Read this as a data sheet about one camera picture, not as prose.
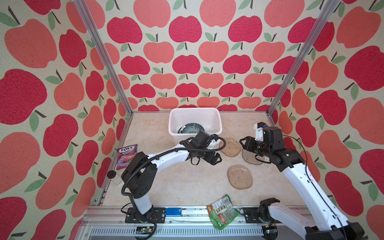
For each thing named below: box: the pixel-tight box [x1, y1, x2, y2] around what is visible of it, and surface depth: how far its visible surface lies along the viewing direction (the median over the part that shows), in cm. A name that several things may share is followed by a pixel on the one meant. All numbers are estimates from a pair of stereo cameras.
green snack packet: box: [206, 194, 240, 230], surface depth 75 cm
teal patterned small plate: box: [177, 122, 205, 134], surface depth 109 cm
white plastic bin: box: [168, 107, 223, 145], surface depth 104 cm
